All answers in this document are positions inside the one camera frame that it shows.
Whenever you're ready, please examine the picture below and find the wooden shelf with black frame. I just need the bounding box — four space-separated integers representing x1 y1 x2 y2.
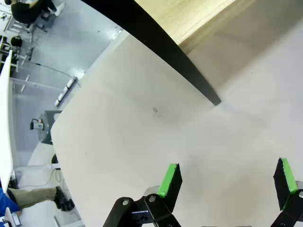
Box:
80 0 258 106

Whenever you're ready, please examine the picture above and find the long white desk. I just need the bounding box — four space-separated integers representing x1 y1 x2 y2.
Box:
0 49 15 189

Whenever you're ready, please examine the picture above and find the white cable loop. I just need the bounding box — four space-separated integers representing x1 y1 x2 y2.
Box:
46 167 68 184

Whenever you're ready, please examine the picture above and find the silver and black cylinder device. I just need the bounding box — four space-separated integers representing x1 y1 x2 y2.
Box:
29 119 45 131

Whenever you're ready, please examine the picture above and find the thin grey floor cable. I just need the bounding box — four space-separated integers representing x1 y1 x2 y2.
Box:
29 61 82 88

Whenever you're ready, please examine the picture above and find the grey metal pedestal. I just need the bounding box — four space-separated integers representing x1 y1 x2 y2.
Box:
37 110 63 145

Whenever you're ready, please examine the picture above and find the seated person in black top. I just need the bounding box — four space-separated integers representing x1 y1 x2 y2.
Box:
10 0 66 24

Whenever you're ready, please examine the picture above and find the person in blue shirt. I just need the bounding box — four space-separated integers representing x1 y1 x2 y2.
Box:
0 186 75 217

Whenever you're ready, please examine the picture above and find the black bag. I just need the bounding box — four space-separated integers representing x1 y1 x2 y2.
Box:
10 36 23 48

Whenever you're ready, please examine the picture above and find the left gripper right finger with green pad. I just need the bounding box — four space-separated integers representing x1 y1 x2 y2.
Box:
269 157 303 227

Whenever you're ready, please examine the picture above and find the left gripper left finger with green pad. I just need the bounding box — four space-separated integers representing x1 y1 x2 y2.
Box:
103 163 183 227

